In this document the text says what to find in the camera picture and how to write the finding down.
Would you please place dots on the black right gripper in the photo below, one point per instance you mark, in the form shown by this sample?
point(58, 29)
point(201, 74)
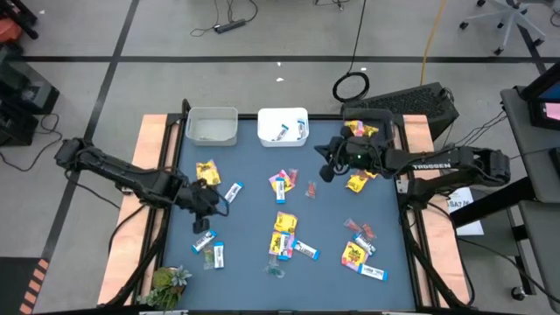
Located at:
point(359, 162)

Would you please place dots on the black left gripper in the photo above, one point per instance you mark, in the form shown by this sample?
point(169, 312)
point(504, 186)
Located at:
point(199, 199)

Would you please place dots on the red candy clear wrapper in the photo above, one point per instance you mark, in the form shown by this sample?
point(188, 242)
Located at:
point(311, 189)
point(368, 231)
point(352, 226)
point(362, 173)
point(293, 176)

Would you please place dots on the teal candy clear wrapper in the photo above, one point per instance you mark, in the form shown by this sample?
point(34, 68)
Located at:
point(275, 271)

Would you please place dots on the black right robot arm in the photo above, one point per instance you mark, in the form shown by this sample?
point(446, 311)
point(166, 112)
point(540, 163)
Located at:
point(431, 166)

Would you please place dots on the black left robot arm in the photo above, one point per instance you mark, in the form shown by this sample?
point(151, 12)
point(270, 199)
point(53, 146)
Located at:
point(131, 177)

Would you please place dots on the dark clear plastic bin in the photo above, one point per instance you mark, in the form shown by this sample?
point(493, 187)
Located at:
point(376, 116)

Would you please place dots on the green succulent plant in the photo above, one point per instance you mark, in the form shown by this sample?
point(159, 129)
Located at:
point(168, 284)

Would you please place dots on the white plastic bin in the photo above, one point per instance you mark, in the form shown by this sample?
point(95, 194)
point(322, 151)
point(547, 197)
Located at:
point(273, 116)

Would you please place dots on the wooden side board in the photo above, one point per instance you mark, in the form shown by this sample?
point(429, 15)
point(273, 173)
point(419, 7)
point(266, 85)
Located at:
point(127, 245)
point(446, 254)

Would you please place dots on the black perforated computer tower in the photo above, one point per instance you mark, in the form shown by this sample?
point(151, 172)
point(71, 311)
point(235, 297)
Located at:
point(407, 102)

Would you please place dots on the grey plastic bin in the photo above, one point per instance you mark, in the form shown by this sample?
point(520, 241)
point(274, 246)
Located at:
point(212, 124)

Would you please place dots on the white paper sheet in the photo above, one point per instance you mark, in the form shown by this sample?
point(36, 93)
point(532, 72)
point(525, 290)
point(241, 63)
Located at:
point(466, 219)

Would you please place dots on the black power strip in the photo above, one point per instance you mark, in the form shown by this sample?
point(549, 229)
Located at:
point(229, 26)

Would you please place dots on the black orange-striped floor mat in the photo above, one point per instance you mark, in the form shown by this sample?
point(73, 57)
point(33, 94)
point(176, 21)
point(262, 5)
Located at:
point(13, 284)

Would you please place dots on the grey desk black legs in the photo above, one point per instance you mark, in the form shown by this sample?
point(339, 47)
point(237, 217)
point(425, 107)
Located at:
point(534, 184)

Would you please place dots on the black equipment case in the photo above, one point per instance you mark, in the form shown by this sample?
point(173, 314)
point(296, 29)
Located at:
point(30, 94)

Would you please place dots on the black monitor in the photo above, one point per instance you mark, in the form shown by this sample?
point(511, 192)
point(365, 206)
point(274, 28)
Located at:
point(534, 92)

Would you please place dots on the black caster wheel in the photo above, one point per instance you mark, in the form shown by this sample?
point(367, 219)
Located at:
point(518, 293)

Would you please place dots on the grey office chair base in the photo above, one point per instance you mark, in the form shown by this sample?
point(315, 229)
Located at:
point(509, 13)

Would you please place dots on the orange object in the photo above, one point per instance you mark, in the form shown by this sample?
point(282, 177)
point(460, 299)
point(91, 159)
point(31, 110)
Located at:
point(9, 31)

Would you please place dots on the grey metal bracket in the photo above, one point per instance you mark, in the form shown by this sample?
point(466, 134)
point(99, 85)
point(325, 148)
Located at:
point(401, 186)

